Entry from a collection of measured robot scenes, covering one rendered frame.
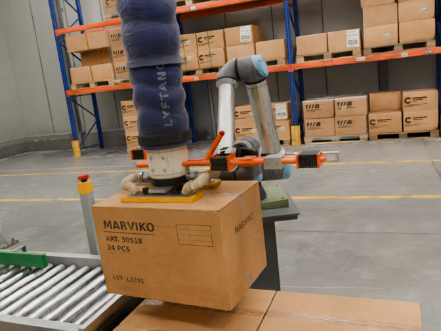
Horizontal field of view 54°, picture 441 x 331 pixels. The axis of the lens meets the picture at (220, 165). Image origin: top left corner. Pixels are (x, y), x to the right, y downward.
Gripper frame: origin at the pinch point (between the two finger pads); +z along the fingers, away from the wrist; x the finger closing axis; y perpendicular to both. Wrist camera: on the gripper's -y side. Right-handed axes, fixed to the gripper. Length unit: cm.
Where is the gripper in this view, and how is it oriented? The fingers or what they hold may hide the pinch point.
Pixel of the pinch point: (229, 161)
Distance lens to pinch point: 174.0
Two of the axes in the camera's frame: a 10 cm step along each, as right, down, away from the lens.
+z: -3.6, 2.3, -9.0
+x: -1.1, -9.7, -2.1
